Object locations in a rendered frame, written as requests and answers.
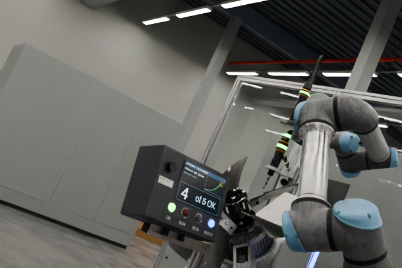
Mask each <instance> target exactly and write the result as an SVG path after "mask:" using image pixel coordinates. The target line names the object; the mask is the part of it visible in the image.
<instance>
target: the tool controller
mask: <svg viewBox="0 0 402 268"><path fill-rule="evenodd" d="M180 181H183V182H185V183H187V184H190V185H192V186H193V187H194V188H193V192H192V195H191V200H190V204H186V203H184V202H182V201H180V200H177V199H176V195H177V192H178V189H179V184H180ZM229 181H230V178H229V177H228V176H226V175H224V174H222V173H220V172H218V171H216V170H214V169H212V168H210V167H208V166H206V165H204V164H202V163H201V162H198V161H197V160H195V159H192V158H191V157H189V156H186V155H185V154H183V153H180V152H179V151H177V150H174V149H173V148H171V147H168V146H167V145H152V146H142V147H140V148H139V151H138V155H137V158H136V161H135V165H134V168H133V171H132V175H131V177H130V181H129V185H128V188H127V191H126V195H125V198H124V202H123V205H122V208H121V211H120V213H121V214H122V215H125V216H127V217H130V218H133V219H135V220H138V221H140V222H143V223H151V224H154V225H157V226H159V227H163V230H162V235H163V236H168V234H169V231H173V232H175V233H178V234H179V236H178V241H180V242H184V239H185V236H186V237H189V238H192V239H194V240H199V241H204V242H215V241H216V237H217V233H218V228H219V225H220V219H221V215H222V211H223V207H224V202H225V199H226V194H227V189H228V186H229ZM169 202H173V203H174V204H175V206H176V208H175V210H174V211H173V212H169V211H168V209H167V205H168V203H169ZM183 208H188V210H189V216H188V217H187V218H183V217H182V216H181V210H182V209H183ZM197 213H200V214H201V215H202V221H201V223H196V222H195V220H194V216H195V215H196V214H197ZM210 218H212V219H213V220H214V221H215V225H214V227H213V228H211V229H210V228H209V227H208V226H207V222H208V220H209V219H210Z"/></svg>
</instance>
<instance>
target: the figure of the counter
mask: <svg viewBox="0 0 402 268"><path fill-rule="evenodd" d="M193 188H194V187H193V186H192V185H190V184H187V183H185V182H183V181H180V184H179V189H178V192H177V195H176V199H177V200H180V201H182V202H184V203H186V204H190V200H191V195H192V192H193Z"/></svg>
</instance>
